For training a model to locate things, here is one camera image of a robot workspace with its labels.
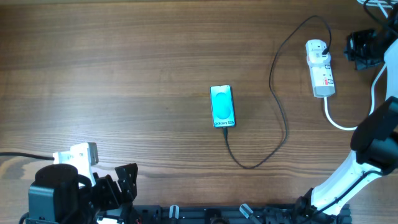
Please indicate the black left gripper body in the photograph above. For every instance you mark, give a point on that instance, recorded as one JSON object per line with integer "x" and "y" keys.
{"x": 109, "y": 191}

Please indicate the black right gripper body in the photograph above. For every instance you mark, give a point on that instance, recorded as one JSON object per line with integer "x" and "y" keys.
{"x": 360, "y": 50}

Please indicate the white power strip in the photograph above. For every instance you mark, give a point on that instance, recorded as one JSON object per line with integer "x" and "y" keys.
{"x": 321, "y": 77}

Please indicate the turquoise screen smartphone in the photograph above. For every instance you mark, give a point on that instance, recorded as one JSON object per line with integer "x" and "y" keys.
{"x": 222, "y": 106}

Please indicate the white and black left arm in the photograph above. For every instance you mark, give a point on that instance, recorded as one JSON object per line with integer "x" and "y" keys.
{"x": 59, "y": 194}

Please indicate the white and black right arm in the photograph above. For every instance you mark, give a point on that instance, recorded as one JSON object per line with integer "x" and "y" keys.
{"x": 374, "y": 141}

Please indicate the white USB charger plug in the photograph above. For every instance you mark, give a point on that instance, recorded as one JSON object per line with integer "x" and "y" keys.
{"x": 317, "y": 59}

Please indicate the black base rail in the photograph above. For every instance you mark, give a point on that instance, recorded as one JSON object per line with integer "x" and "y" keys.
{"x": 208, "y": 215}

